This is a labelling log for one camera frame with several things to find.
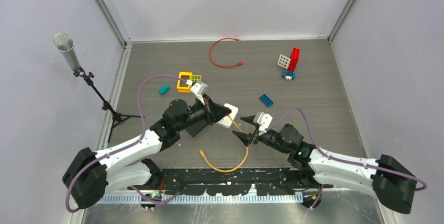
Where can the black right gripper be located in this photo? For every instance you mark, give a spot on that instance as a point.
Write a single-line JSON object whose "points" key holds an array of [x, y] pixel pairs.
{"points": [[247, 138]]}

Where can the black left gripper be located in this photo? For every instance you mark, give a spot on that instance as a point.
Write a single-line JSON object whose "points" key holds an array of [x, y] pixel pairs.
{"points": [[213, 112]]}

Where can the white square switch box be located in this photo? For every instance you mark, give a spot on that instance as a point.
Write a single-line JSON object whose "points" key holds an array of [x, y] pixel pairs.
{"points": [[227, 121]]}

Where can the black network switch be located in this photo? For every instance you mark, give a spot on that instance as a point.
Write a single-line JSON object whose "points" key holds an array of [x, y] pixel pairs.
{"points": [[194, 129]]}

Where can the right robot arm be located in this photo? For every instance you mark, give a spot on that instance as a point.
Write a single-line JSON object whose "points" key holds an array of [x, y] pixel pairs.
{"points": [[385, 179]]}

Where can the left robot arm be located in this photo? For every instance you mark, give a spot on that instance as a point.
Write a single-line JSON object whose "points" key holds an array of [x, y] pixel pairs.
{"points": [[92, 174]]}

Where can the blue flat toy brick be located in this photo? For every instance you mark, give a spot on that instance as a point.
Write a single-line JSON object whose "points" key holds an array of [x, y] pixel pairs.
{"points": [[266, 100]]}

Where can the lime green lattice piece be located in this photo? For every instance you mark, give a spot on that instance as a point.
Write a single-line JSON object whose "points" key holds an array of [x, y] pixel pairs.
{"points": [[195, 78]]}

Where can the teal toy block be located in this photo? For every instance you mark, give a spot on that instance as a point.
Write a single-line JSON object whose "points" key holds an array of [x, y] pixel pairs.
{"points": [[164, 89]]}

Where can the blue toy brick base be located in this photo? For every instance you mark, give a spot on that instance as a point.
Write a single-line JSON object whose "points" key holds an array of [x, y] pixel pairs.
{"points": [[288, 75]]}

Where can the white toy lattice piece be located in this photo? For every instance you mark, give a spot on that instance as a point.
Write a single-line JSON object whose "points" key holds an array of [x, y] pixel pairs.
{"points": [[283, 61]]}

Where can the red toy brick tower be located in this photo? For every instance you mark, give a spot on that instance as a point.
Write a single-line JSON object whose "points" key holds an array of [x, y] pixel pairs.
{"points": [[294, 59]]}

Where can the black microphone stand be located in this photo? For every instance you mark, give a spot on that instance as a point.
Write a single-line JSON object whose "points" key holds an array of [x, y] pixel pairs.
{"points": [[117, 118]]}

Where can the silver microphone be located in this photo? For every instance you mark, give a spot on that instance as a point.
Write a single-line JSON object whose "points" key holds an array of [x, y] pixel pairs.
{"points": [[64, 44]]}

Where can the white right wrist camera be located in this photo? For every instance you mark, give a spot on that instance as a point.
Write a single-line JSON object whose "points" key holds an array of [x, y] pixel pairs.
{"points": [[262, 121]]}

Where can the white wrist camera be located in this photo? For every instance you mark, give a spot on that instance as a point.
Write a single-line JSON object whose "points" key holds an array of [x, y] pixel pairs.
{"points": [[198, 88], [262, 121]]}

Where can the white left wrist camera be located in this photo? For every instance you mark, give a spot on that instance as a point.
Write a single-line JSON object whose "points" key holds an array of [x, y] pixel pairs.
{"points": [[198, 88]]}

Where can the yellow toy window frame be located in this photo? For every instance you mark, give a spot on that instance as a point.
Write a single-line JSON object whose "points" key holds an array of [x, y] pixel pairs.
{"points": [[182, 84]]}

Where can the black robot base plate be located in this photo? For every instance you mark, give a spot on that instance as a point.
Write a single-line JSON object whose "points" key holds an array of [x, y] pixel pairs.
{"points": [[266, 182]]}

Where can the white perforated cable tray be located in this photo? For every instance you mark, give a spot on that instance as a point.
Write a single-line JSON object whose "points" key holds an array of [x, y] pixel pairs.
{"points": [[134, 198]]}

